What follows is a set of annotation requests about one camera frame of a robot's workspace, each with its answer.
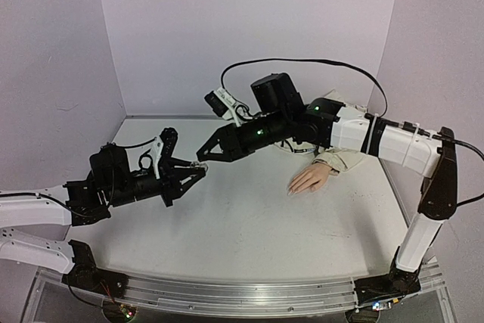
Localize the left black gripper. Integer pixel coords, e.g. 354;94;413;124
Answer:
108;159;205;209

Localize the clear nail polish bottle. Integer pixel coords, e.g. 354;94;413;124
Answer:
191;161;209;172

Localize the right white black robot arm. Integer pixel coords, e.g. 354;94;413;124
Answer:
197;73;459;311

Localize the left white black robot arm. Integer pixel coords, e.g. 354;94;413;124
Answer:
1;141;208;290

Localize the mannequin hand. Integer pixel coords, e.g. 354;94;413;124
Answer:
287;163;338;195

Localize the beige jacket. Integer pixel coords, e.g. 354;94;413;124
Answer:
275;89;379;175

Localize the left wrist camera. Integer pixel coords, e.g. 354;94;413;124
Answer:
149;127;178;179

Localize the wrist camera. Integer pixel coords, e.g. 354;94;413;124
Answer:
204;87;252;126
149;127;178;179

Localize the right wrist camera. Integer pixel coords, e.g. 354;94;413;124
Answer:
204;87;252;126

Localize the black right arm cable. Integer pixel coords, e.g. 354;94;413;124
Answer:
221;58;389;116

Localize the aluminium front rail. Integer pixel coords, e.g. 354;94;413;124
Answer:
60;268;443;316

